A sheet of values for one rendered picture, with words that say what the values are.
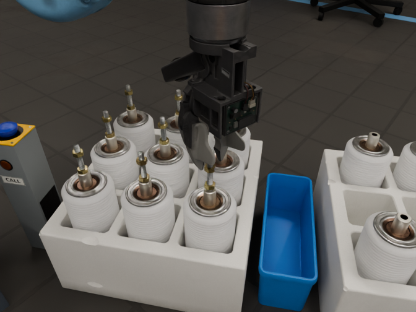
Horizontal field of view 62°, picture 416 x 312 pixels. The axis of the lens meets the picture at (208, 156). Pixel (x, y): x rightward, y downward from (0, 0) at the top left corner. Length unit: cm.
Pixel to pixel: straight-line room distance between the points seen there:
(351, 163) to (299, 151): 40
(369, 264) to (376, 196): 21
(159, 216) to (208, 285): 16
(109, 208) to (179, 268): 17
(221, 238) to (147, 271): 16
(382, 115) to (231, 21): 116
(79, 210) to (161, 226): 15
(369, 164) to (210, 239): 37
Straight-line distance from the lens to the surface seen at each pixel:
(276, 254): 87
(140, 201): 63
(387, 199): 84
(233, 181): 69
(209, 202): 61
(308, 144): 124
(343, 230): 72
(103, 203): 67
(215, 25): 41
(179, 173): 72
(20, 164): 76
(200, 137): 50
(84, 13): 29
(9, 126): 77
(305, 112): 142
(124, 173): 76
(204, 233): 61
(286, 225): 94
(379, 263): 65
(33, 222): 88
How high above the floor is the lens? 69
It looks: 37 degrees down
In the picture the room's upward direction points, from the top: straight up
